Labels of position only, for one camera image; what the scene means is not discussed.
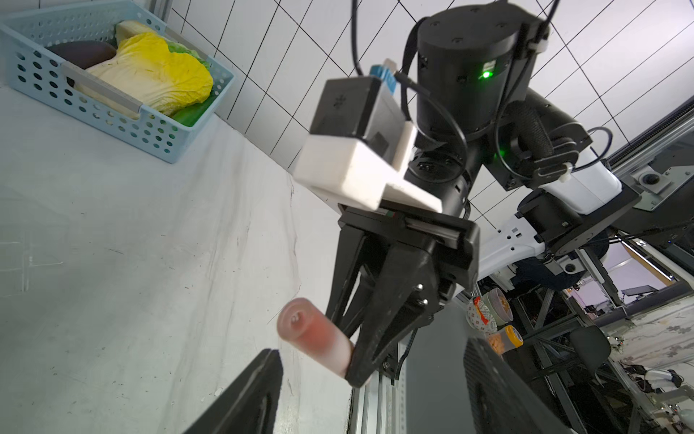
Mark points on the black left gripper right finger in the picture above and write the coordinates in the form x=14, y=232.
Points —
x=500, y=402

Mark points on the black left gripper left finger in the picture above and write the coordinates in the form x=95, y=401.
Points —
x=250, y=404

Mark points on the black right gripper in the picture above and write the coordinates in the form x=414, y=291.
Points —
x=399, y=265

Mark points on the pink lip gloss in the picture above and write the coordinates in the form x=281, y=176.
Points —
x=307, y=329

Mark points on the colourful paper cups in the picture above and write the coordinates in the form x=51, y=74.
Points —
x=491, y=315

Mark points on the yellow toy cabbage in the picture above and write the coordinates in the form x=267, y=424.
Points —
x=162, y=74

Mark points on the dark purple toy eggplant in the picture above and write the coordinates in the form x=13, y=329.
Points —
x=85, y=54

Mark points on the light blue perforated basket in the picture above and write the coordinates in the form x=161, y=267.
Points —
x=40, y=74

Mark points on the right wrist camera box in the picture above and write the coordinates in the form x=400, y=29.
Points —
x=359, y=147

